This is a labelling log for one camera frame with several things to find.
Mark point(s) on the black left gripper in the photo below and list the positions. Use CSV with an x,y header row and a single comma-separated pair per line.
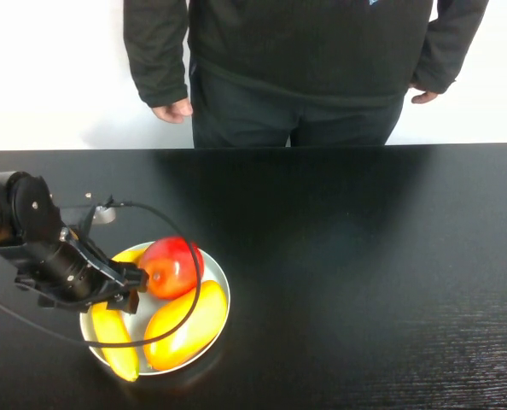
x,y
65,269

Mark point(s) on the yellow banana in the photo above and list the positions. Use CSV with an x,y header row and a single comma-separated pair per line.
x,y
112,341

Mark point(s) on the person's right forearm dark sleeve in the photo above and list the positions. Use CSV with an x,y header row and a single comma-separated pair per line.
x,y
157,51

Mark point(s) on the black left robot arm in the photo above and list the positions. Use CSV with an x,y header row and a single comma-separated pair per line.
x,y
19,209

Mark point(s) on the person's left forearm dark sleeve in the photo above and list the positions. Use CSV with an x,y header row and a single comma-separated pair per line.
x,y
447,42

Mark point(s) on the person's right hand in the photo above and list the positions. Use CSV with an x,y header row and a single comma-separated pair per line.
x,y
172,112

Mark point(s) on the person's left hand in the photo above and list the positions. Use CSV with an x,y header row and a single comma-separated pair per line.
x,y
424,96

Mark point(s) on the red apple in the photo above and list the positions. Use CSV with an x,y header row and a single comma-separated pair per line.
x,y
174,265

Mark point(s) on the orange yellow mango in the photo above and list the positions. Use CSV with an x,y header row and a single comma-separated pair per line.
x,y
181,333

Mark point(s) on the white round plate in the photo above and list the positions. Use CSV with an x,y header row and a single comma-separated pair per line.
x,y
215,269

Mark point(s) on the dark trousers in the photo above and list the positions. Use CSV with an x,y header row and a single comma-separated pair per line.
x,y
253,119

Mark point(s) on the dark jacket torso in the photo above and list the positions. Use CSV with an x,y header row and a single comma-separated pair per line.
x,y
309,42

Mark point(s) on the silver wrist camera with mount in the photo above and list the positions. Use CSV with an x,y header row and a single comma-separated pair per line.
x,y
105,214

